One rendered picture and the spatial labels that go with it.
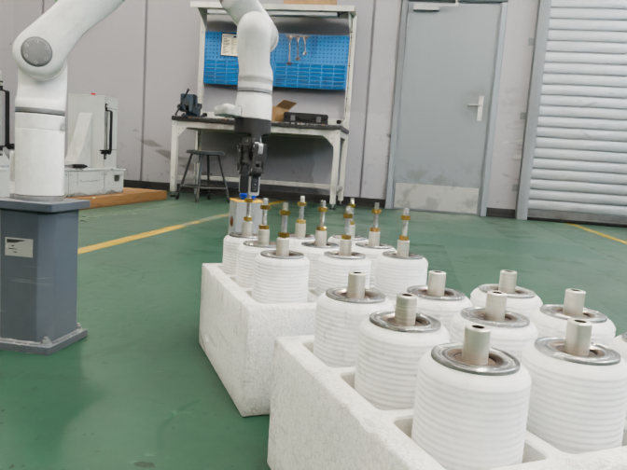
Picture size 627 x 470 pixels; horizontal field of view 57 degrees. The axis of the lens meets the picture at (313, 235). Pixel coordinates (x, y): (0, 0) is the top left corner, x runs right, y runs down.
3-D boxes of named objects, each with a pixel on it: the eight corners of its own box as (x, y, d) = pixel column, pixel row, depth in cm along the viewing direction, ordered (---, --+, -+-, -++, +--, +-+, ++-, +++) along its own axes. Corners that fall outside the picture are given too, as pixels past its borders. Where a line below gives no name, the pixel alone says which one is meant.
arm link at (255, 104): (212, 117, 121) (214, 86, 120) (263, 121, 125) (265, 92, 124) (222, 114, 112) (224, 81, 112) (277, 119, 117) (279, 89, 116)
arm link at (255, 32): (265, 90, 113) (274, 96, 122) (270, 8, 111) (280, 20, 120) (229, 89, 114) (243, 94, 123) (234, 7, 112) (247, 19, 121)
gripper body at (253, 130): (277, 117, 117) (273, 163, 118) (264, 118, 125) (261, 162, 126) (241, 112, 114) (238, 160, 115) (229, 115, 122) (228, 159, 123)
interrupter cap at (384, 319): (390, 338, 57) (391, 331, 57) (356, 317, 64) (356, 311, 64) (454, 334, 60) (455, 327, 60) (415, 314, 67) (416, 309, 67)
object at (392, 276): (405, 340, 117) (413, 252, 115) (428, 357, 108) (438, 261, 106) (361, 342, 114) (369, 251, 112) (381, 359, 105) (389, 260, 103)
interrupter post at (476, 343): (471, 368, 49) (475, 331, 49) (454, 359, 52) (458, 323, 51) (494, 366, 50) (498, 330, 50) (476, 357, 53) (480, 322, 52)
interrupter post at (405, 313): (400, 329, 60) (403, 297, 60) (388, 323, 62) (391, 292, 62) (420, 327, 61) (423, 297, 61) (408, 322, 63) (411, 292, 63)
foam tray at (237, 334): (242, 418, 93) (247, 308, 91) (198, 342, 129) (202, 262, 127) (448, 397, 107) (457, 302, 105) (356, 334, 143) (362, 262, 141)
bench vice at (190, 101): (188, 118, 565) (189, 93, 562) (205, 119, 562) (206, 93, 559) (171, 115, 524) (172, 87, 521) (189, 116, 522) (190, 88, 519)
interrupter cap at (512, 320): (488, 332, 61) (489, 325, 61) (446, 313, 68) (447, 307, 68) (544, 328, 64) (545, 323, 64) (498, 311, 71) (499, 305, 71)
